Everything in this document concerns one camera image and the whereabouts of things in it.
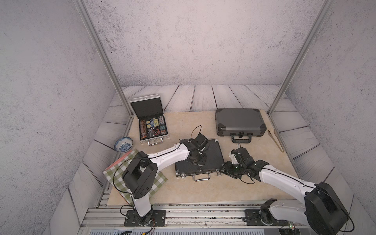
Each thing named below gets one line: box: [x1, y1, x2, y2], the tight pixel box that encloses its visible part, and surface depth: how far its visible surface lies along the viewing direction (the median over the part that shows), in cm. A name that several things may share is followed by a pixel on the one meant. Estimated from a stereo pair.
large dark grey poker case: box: [215, 108, 267, 143], surface depth 104 cm
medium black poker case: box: [175, 139, 225, 177], surface depth 87 cm
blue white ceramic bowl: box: [114, 136, 134, 153], surface depth 101 cm
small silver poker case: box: [130, 94, 169, 146], surface depth 109 cm
